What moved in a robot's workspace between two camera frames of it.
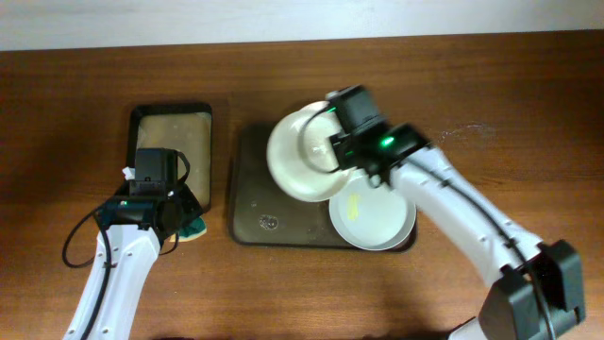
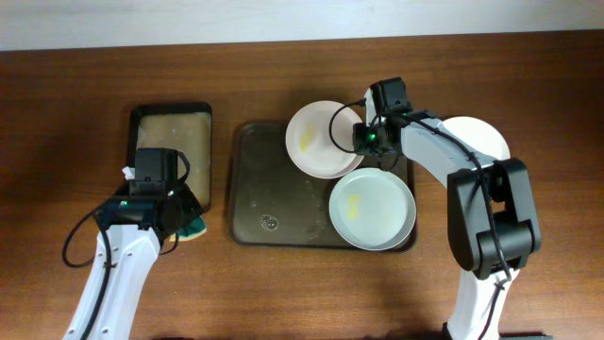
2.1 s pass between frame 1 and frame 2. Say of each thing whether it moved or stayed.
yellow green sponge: stayed
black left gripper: stayed
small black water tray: stayed
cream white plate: moved
